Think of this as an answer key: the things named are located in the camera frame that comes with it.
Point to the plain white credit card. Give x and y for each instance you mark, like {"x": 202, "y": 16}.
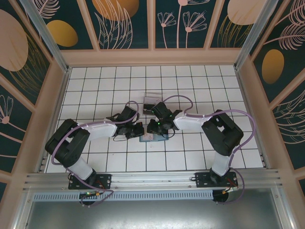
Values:
{"x": 152, "y": 100}

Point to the white card with red print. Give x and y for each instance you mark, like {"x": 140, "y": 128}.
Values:
{"x": 147, "y": 138}

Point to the aluminium frame post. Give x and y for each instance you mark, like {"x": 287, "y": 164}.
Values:
{"x": 46, "y": 38}
{"x": 255, "y": 33}

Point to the aluminium mounting rail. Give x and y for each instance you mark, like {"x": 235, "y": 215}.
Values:
{"x": 152, "y": 177}

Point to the blue-grey cloth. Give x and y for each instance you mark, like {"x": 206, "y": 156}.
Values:
{"x": 159, "y": 139}

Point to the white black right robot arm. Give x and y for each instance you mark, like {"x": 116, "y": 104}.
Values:
{"x": 190, "y": 122}

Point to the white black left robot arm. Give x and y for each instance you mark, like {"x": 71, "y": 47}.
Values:
{"x": 100, "y": 130}

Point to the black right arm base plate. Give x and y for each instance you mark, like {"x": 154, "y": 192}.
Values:
{"x": 202, "y": 179}

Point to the clear acrylic box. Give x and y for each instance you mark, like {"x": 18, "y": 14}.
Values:
{"x": 152, "y": 94}

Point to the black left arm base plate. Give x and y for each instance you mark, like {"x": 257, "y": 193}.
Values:
{"x": 104, "y": 179}

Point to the grey metal sheet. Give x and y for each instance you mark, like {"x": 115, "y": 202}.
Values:
{"x": 152, "y": 214}

